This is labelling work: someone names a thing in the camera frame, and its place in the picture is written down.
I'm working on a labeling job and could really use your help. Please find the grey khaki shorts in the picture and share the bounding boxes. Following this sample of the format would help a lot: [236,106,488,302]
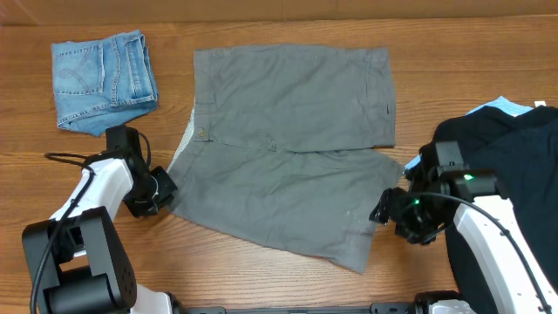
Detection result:
[168,45,403,273]

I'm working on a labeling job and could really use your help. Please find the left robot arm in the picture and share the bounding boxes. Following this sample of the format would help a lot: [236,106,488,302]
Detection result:
[22,125,182,314]

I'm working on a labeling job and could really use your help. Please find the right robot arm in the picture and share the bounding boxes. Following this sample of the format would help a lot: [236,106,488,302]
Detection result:
[370,141,557,313]

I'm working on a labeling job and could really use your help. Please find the folded blue denim shorts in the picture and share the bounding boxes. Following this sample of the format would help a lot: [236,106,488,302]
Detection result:
[51,30,159,136]

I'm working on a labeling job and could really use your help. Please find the black garment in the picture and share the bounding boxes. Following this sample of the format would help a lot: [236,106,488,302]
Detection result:
[431,105,558,314]

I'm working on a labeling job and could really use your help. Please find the light blue garment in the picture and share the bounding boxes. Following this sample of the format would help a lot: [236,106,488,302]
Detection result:
[431,96,538,168]

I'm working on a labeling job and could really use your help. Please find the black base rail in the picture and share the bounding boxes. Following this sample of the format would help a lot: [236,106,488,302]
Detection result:
[174,303,417,314]

